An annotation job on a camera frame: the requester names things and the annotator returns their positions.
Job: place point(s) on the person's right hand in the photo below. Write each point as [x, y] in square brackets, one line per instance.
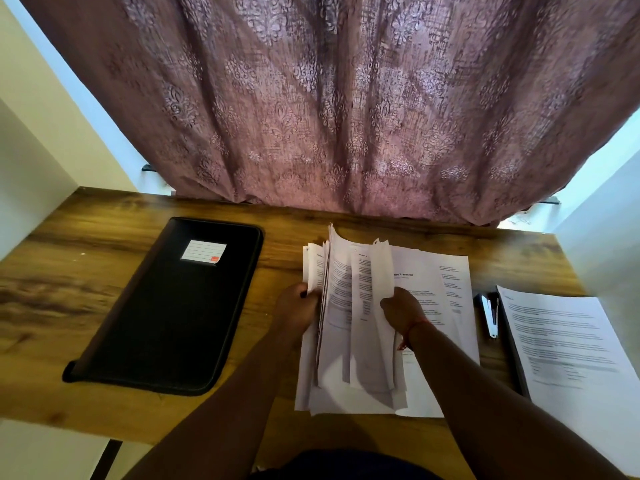
[402, 312]

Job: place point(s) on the person's left hand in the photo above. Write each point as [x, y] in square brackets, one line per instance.
[292, 312]

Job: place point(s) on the person's left fingers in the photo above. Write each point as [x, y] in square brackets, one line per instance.
[309, 294]

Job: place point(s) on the person's right fingers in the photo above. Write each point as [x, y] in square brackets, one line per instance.
[389, 307]

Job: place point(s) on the stack of white printed papers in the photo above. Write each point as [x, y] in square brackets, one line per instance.
[345, 294]

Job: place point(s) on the person's left forearm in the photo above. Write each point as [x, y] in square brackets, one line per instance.
[225, 409]

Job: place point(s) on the person's right forearm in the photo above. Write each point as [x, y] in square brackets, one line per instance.
[495, 409]

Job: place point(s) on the white printed sheet bold heading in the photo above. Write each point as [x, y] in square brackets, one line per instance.
[440, 284]

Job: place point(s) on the black and silver stapler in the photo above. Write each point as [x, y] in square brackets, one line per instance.
[490, 312]

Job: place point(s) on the black clipboard folder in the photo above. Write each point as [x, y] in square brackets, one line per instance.
[515, 359]

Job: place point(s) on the black zip folder white label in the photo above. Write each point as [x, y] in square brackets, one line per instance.
[170, 314]

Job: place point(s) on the person's dark clothing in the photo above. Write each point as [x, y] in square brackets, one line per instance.
[345, 467]

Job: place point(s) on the white printed text sheet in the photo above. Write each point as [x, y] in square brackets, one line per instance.
[570, 354]

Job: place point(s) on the mauve patterned curtain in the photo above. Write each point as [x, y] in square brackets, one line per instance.
[320, 104]

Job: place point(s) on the black metal table leg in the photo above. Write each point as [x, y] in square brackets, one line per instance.
[106, 459]

